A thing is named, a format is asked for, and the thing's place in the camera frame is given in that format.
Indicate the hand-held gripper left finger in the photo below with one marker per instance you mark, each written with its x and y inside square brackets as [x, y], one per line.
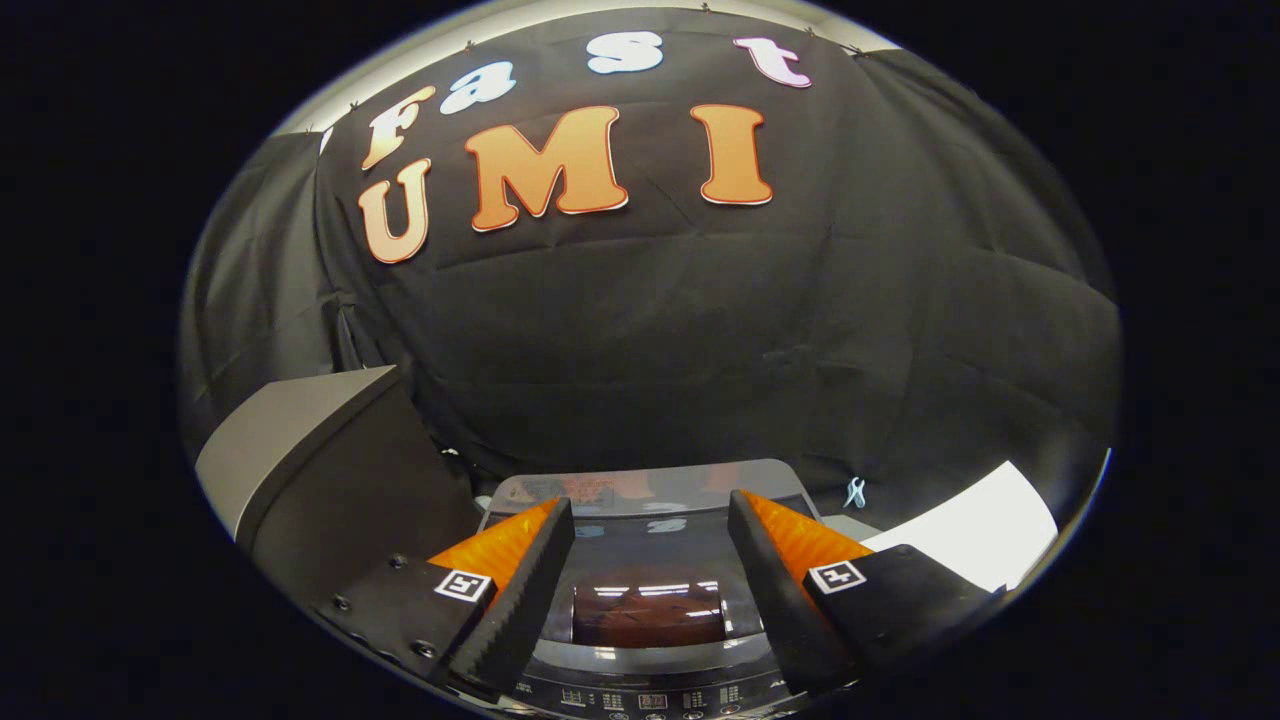
[525, 595]

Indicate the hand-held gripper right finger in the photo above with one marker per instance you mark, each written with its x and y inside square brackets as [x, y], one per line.
[778, 595]

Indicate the dark glass washing machine lid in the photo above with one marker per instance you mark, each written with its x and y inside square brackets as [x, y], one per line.
[650, 550]

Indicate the grey washing machine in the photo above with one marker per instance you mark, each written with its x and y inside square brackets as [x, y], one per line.
[650, 700]

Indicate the pale blue clip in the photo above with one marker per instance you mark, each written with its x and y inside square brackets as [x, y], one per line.
[855, 492]

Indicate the white flat panel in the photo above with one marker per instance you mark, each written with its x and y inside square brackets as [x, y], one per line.
[980, 530]

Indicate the grey cabinet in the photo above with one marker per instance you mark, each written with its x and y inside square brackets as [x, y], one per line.
[330, 480]

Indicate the black backdrop cloth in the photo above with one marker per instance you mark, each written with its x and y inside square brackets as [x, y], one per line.
[700, 320]

